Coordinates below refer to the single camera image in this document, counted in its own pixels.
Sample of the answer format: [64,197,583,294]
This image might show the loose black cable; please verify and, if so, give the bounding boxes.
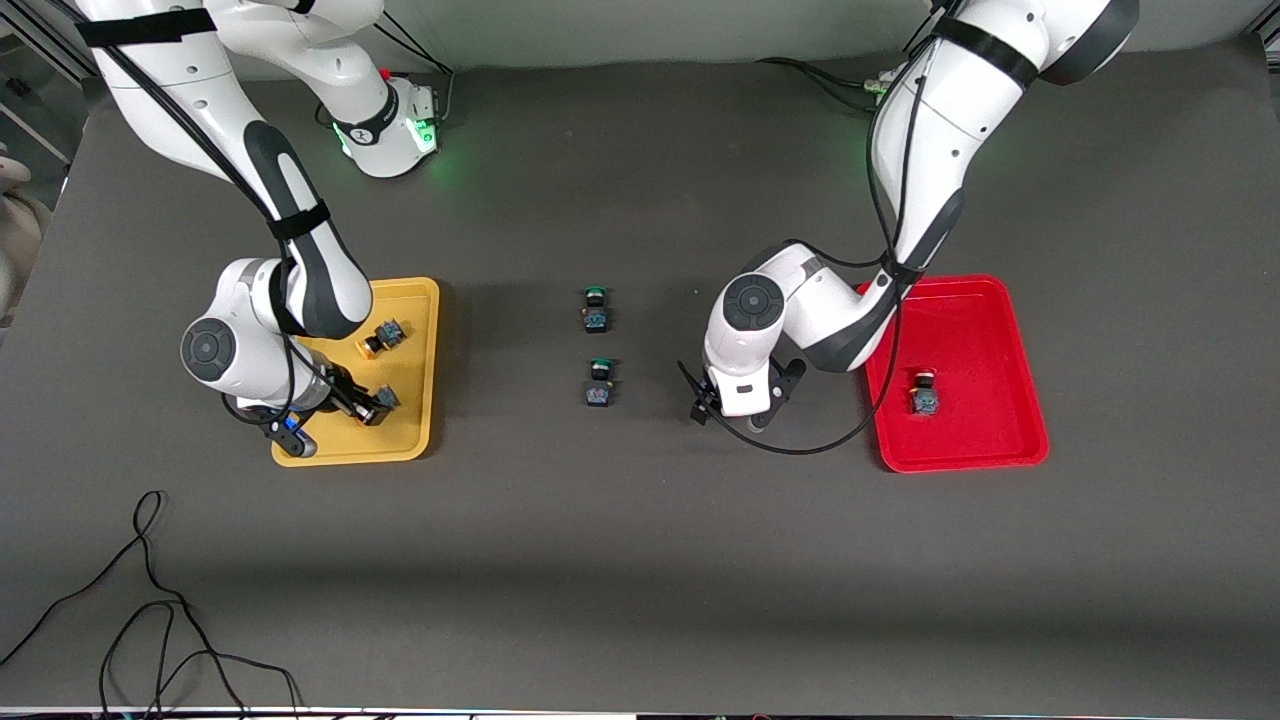
[0,490,301,720]

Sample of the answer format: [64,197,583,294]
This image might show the black left arm base cables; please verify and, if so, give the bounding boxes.
[755,55,891,111]

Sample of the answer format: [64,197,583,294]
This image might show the yellow plastic tray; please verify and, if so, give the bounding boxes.
[271,277,442,468]

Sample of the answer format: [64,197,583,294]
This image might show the black right arm base cables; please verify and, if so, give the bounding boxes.
[315,15,456,126]

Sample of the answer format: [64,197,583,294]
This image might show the red plastic tray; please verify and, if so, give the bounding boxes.
[855,274,1051,473]

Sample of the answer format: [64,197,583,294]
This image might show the black arm base cables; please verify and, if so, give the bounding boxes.
[315,15,456,126]
[755,55,891,111]

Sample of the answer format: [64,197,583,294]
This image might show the aluminium frame rail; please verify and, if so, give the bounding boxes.
[0,0,101,81]

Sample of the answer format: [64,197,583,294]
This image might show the dark grey table mat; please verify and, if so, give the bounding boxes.
[0,35,1280,716]

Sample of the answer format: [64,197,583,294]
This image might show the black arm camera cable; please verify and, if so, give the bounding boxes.
[680,0,961,456]
[45,0,331,426]

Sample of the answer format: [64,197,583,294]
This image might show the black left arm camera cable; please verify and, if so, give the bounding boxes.
[680,0,961,456]

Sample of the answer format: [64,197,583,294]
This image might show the white rounded object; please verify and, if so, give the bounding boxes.
[0,145,51,321]

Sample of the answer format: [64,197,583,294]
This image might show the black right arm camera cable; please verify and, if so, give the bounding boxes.
[45,0,331,426]

